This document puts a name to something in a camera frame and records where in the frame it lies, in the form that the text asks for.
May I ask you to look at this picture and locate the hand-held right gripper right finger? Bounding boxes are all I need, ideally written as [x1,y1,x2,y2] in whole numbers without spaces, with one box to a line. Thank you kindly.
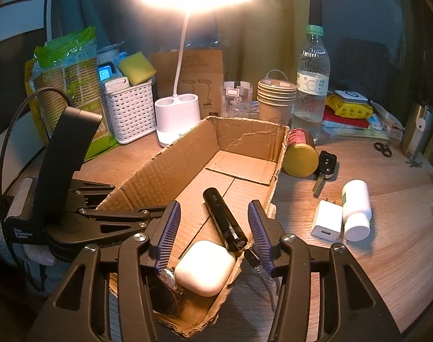
[247,200,404,342]

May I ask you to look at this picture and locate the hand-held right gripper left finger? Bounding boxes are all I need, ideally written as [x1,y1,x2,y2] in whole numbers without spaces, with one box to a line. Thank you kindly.
[26,200,182,342]

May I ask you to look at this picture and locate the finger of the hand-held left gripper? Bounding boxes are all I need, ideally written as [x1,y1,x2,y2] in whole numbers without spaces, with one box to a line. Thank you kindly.
[70,179,116,209]
[64,205,168,245]

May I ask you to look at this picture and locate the black flashlight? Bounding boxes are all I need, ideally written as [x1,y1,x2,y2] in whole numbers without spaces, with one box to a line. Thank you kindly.
[202,187,247,252]

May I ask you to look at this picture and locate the dark wristwatch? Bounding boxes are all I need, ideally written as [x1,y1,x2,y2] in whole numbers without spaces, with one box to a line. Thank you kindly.
[154,265,185,316]

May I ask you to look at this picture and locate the white earbuds case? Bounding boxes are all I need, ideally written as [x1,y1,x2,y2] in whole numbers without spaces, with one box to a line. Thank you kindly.
[174,240,236,297]

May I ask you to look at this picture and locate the white plug charger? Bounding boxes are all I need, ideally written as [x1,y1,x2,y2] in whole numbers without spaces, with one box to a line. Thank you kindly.
[310,198,345,243]

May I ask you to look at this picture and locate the cardboard box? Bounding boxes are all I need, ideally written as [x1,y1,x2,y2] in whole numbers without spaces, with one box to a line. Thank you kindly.
[95,116,291,337]

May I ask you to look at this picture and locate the red can with gold lid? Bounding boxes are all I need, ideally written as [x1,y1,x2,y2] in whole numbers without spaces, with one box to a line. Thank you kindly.
[282,127,320,178]

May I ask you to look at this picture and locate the yellow plastic bag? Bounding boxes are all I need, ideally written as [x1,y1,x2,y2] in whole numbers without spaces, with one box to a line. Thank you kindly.
[24,60,50,146]

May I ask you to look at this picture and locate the white perforated plastic basket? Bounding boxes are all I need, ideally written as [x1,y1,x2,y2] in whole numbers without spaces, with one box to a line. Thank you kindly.
[104,78,158,145]

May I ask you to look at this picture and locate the green snack bag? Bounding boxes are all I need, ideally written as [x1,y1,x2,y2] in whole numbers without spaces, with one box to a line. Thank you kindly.
[31,25,119,161]

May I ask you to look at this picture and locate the small white box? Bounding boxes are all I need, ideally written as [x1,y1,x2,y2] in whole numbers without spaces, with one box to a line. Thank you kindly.
[104,76,130,95]

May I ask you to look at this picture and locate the small blue screen device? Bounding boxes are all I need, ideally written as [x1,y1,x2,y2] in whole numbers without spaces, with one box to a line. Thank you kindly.
[97,62,115,82]

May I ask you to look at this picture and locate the small white plastic bottle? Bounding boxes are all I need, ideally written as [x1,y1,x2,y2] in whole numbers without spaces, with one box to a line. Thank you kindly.
[341,180,373,242]

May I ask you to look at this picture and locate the black car key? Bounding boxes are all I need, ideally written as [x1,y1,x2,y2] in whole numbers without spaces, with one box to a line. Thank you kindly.
[312,150,339,196]

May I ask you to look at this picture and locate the white desk lamp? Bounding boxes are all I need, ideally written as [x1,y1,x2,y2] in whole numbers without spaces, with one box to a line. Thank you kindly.
[129,0,258,148]

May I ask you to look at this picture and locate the yellow green sponge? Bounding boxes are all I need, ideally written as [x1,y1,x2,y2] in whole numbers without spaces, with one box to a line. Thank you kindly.
[117,52,157,87]

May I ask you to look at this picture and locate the stack of brown paper cups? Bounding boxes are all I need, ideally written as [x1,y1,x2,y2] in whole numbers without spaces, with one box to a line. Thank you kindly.
[256,78,297,129]

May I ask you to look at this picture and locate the clear printed glass cup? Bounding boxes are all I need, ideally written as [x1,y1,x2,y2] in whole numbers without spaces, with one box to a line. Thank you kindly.
[222,81,253,118]

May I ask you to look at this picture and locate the red book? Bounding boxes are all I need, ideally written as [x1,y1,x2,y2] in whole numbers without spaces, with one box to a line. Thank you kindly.
[321,109,370,129]

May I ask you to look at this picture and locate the pale yellow paper sheet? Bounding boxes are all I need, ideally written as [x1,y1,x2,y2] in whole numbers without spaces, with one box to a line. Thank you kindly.
[323,126,391,139]

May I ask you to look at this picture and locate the small black scissors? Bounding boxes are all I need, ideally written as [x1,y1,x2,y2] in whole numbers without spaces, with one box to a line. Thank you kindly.
[374,141,393,157]

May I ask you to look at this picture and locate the yellow tissue pack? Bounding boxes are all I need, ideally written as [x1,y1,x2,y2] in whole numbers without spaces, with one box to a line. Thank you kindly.
[325,94,374,119]

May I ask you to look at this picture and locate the clear plastic water bottle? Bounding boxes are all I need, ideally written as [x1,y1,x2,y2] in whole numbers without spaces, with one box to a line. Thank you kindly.
[291,25,331,141]

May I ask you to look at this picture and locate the brown lamp carton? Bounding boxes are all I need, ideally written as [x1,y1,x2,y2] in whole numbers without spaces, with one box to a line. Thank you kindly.
[149,50,224,118]

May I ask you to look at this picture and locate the white flat charging pad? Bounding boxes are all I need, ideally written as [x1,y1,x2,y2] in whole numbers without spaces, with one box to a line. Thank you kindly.
[334,89,368,105]

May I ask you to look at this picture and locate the white flat carton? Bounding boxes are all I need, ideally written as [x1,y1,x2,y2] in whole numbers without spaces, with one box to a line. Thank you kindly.
[369,101,404,139]

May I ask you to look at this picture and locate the steel tumbler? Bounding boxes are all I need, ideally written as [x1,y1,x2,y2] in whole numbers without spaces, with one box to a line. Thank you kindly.
[400,103,433,161]

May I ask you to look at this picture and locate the yellow curtain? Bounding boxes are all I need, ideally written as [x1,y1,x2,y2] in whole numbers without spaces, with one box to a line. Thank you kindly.
[216,0,310,79]

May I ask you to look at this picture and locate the dark glass window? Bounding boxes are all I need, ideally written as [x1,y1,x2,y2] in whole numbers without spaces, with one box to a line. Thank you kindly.
[309,0,409,93]

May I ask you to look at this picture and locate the black cable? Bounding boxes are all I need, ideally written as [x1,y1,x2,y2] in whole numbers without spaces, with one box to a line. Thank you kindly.
[0,87,71,200]

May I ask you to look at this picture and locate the white cable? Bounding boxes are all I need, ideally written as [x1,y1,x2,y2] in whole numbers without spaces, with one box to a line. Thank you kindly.
[264,69,289,82]

